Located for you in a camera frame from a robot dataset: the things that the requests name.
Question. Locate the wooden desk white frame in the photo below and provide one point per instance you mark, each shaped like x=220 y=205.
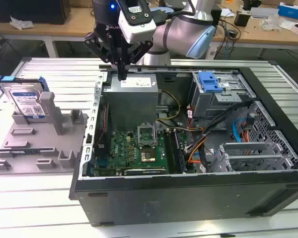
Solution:
x=47 y=31
x=253 y=37

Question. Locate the green motherboard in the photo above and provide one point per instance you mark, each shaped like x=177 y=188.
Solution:
x=121 y=148

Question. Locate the RAM stick with blue label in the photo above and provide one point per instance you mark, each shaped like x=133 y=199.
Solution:
x=21 y=151

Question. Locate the blue plastic drive latch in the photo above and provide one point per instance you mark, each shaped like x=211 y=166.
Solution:
x=208 y=81

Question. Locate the blue cardboard box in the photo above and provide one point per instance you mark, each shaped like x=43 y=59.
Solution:
x=293 y=11

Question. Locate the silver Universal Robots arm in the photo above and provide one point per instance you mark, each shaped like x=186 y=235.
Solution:
x=178 y=32

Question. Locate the black graphics card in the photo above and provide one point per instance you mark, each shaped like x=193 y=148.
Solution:
x=144 y=171

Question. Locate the clear plastic bag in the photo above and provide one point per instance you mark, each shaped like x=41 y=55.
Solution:
x=273 y=23

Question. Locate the CPU socket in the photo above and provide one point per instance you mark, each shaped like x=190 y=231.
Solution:
x=149 y=156

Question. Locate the metal drive cage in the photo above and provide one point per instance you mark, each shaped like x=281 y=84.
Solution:
x=208 y=104

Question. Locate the large black box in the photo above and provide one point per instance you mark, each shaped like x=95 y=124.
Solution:
x=34 y=10

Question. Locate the grey power supply unit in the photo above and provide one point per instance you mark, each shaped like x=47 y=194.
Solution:
x=131 y=104

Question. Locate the black open PC case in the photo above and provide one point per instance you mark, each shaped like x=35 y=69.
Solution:
x=188 y=203

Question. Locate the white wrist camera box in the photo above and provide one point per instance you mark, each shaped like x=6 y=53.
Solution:
x=139 y=29

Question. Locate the metal disk bay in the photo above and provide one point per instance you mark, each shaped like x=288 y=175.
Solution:
x=250 y=161

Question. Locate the small black cube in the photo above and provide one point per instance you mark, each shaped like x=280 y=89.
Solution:
x=242 y=19

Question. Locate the crumpled white plastic wrap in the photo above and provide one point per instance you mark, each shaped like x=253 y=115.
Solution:
x=21 y=23

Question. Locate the black desk device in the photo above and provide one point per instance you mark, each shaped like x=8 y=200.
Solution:
x=253 y=3

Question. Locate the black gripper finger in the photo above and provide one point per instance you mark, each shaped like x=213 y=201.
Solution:
x=141 y=52
x=96 y=44

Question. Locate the flat grey box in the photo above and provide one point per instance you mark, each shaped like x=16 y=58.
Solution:
x=263 y=12

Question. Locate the hard disk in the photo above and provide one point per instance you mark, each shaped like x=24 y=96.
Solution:
x=27 y=99

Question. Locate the grey plastic parts rack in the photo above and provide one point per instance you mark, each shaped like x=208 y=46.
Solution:
x=39 y=138

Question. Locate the white paper sheet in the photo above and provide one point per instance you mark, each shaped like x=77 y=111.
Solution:
x=227 y=12

